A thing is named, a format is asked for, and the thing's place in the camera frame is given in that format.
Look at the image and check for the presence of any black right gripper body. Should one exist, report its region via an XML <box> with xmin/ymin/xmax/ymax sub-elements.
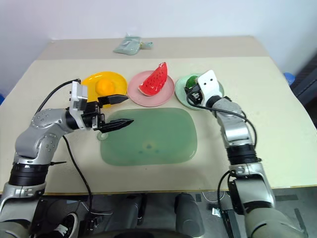
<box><xmin>185</xmin><ymin>82</ymin><xmax>207</xmax><ymax>107</ymax></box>

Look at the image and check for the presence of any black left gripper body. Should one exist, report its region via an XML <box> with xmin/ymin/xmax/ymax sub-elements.
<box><xmin>81</xmin><ymin>100</ymin><xmax>106</xmax><ymax>130</ymax></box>

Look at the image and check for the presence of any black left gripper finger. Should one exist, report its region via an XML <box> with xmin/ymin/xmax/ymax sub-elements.
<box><xmin>97</xmin><ymin>94</ymin><xmax>130</xmax><ymax>107</ymax></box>
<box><xmin>95</xmin><ymin>119</ymin><xmax>135</xmax><ymax>134</ymax></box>

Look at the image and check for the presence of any dark green round fruit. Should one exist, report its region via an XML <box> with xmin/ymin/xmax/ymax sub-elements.
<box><xmin>185</xmin><ymin>75</ymin><xmax>200</xmax><ymax>89</ymax></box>

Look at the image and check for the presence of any green plate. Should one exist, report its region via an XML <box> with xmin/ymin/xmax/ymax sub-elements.
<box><xmin>174</xmin><ymin>72</ymin><xmax>225</xmax><ymax>111</ymax></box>

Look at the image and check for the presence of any yellow plate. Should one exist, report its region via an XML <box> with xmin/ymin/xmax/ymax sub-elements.
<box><xmin>81</xmin><ymin>71</ymin><xmax>128</xmax><ymax>109</ymax></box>

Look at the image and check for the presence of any pink plate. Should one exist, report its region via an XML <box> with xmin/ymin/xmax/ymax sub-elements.
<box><xmin>127</xmin><ymin>70</ymin><xmax>175</xmax><ymax>108</ymax></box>

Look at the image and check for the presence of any orange fruit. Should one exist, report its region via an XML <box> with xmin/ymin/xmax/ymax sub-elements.
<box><xmin>95</xmin><ymin>78</ymin><xmax>117</xmax><ymax>96</ymax></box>

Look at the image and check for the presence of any translucent green tray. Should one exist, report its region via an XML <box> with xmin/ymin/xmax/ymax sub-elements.
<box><xmin>96</xmin><ymin>107</ymin><xmax>199</xmax><ymax>167</ymax></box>

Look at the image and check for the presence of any red watermelon slice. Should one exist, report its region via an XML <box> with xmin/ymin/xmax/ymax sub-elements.
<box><xmin>137</xmin><ymin>61</ymin><xmax>169</xmax><ymax>97</ymax></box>

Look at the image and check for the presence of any blue round object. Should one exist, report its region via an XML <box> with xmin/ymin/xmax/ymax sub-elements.
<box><xmin>283</xmin><ymin>71</ymin><xmax>297</xmax><ymax>88</ymax></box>

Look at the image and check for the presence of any black and white shoe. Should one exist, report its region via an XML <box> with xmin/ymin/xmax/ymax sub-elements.
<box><xmin>53</xmin><ymin>211</ymin><xmax>79</xmax><ymax>238</ymax></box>

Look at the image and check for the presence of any dark chair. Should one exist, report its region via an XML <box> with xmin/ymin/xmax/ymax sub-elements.
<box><xmin>291</xmin><ymin>53</ymin><xmax>317</xmax><ymax>130</ymax></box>

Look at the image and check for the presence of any dark rounded shape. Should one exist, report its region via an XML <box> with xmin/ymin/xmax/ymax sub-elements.
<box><xmin>174</xmin><ymin>192</ymin><xmax>204</xmax><ymax>238</ymax></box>

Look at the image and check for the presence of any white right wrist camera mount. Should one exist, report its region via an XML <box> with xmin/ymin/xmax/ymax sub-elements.
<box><xmin>197</xmin><ymin>69</ymin><xmax>222</xmax><ymax>100</ymax></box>

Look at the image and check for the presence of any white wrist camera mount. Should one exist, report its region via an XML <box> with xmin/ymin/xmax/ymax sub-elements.
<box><xmin>67</xmin><ymin>81</ymin><xmax>89</xmax><ymax>130</ymax></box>
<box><xmin>197</xmin><ymin>69</ymin><xmax>222</xmax><ymax>100</ymax></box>

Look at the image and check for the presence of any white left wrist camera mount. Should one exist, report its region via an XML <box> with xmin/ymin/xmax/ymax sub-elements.
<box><xmin>67</xmin><ymin>81</ymin><xmax>89</xmax><ymax>130</ymax></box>

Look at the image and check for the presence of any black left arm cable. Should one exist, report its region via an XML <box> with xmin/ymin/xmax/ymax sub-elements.
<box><xmin>36</xmin><ymin>78</ymin><xmax>94</xmax><ymax>217</ymax></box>

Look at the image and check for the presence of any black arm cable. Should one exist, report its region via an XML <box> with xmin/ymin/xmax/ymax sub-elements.
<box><xmin>187</xmin><ymin>98</ymin><xmax>259</xmax><ymax>214</ymax></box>
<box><xmin>36</xmin><ymin>78</ymin><xmax>94</xmax><ymax>217</ymax></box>

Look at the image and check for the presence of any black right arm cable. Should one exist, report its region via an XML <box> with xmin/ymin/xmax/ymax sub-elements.
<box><xmin>187</xmin><ymin>98</ymin><xmax>259</xmax><ymax>214</ymax></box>

